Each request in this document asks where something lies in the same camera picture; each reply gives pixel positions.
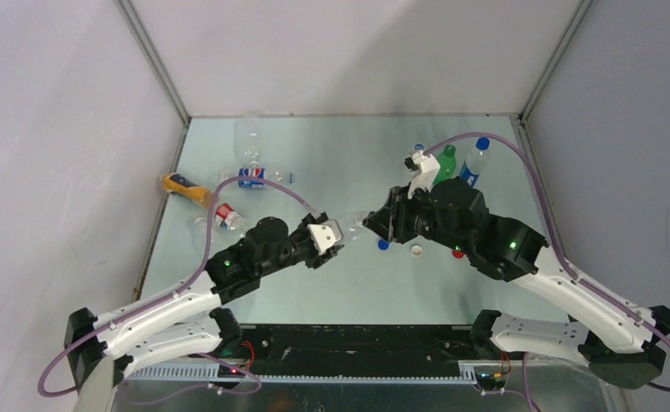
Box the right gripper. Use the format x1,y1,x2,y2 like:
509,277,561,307
365,180,472,255

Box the small clear plastic bottle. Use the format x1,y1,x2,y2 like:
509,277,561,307
337,210,370,241

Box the green plastic bottle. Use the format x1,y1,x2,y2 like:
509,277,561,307
433,152,456,185

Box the green bottle cap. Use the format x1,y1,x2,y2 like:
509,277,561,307
442,144,456,158

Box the clear crushed plastic bottle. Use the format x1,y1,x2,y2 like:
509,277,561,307
459,142,489,187

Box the blue bottle cap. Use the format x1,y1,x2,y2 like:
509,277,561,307
476,137,490,151
377,239,390,251

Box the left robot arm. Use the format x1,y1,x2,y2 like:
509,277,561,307
64,214,344,390

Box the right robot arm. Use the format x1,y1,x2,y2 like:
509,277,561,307
363,179,670,390

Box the clear bottle with blue label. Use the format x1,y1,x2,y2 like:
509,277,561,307
217,167,295,190

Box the orange bottle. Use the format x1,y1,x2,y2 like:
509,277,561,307
160,173,217,209

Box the clear bottle with red ring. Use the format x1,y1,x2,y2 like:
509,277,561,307
193,203,248,238

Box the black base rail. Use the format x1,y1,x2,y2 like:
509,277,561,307
212,324,502,377

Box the white cable duct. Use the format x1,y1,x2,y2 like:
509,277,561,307
126,362,477,385

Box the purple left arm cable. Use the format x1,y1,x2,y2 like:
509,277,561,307
37,176,322,398

